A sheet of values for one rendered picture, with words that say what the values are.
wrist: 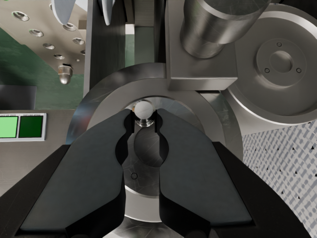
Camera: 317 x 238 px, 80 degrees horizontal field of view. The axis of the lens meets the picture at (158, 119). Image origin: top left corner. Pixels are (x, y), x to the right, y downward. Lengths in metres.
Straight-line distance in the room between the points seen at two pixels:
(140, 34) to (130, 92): 0.44
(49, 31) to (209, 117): 0.35
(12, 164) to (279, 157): 0.56
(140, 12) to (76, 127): 0.44
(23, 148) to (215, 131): 0.50
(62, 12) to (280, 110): 0.21
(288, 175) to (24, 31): 0.49
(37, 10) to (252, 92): 0.34
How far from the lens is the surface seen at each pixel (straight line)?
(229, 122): 0.17
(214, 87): 0.16
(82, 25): 0.38
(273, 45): 0.22
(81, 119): 0.17
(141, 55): 0.56
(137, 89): 0.16
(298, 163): 0.29
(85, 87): 0.18
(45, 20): 0.41
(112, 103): 0.16
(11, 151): 0.60
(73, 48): 0.48
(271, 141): 0.34
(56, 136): 0.54
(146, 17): 0.58
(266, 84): 0.21
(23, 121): 0.58
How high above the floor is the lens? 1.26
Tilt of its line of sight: 10 degrees down
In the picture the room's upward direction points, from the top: 179 degrees clockwise
